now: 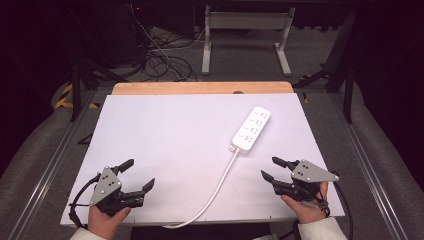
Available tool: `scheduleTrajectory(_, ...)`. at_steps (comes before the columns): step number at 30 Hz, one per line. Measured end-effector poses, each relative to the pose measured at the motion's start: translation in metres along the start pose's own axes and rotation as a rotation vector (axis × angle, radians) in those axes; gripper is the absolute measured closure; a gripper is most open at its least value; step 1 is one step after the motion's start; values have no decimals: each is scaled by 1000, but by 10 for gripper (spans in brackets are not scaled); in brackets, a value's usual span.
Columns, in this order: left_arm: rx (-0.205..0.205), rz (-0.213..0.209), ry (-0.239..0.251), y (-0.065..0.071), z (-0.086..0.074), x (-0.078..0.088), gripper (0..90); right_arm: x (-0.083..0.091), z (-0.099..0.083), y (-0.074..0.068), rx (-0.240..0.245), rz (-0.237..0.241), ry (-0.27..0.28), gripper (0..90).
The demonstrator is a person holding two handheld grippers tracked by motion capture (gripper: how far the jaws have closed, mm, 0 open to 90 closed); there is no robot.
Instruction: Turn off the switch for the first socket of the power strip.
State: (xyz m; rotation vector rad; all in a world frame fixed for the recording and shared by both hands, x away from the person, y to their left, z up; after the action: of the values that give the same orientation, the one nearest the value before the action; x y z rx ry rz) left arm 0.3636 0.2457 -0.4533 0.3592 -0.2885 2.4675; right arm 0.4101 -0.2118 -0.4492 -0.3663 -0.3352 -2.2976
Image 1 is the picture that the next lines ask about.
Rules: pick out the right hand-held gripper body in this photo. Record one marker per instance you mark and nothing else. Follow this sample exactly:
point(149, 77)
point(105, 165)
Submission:
point(308, 173)

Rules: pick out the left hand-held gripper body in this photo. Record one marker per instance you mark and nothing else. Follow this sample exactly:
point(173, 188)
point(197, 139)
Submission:
point(106, 186)

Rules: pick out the person's left hand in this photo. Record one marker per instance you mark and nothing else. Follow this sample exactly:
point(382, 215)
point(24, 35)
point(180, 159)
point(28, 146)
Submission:
point(103, 222)

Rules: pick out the person's right hand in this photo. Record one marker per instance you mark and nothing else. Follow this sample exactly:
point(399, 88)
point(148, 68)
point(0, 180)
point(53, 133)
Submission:
point(308, 210)

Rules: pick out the white power strip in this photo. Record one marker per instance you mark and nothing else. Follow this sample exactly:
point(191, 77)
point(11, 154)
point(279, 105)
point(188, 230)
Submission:
point(251, 130)

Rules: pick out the white board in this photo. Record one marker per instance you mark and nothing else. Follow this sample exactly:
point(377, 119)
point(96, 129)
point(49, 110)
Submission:
point(173, 140)

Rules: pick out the yellow black hazard tape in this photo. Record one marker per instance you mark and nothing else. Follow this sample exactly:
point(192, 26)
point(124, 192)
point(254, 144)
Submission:
point(63, 104)

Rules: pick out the black metal stand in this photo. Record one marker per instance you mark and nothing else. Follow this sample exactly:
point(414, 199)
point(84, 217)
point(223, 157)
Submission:
point(76, 93)
point(348, 93)

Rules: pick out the wooden table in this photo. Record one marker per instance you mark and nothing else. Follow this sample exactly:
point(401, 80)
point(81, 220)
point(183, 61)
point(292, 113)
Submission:
point(200, 88)

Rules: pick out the dark equipment cabinet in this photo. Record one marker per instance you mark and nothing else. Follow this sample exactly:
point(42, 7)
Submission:
point(123, 36)

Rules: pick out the aluminium floor rail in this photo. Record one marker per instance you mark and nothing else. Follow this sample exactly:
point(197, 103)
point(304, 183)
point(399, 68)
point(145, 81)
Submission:
point(50, 173)
point(370, 173)

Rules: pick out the white metal desk frame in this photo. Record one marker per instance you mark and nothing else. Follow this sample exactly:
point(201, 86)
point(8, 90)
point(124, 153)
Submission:
point(246, 20)

